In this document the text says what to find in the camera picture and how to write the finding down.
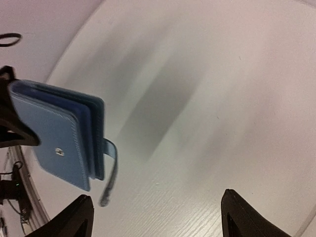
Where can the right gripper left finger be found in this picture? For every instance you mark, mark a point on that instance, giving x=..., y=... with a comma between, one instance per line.
x=76, y=220

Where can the blue card holder wallet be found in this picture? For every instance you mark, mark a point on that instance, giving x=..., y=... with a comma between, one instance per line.
x=70, y=128

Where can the background equipment stand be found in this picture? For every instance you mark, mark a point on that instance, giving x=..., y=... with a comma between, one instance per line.
x=14, y=189

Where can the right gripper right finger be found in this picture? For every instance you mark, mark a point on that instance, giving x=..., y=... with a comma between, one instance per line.
x=240, y=219

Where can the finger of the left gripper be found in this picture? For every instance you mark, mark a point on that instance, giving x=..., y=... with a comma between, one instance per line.
x=13, y=132

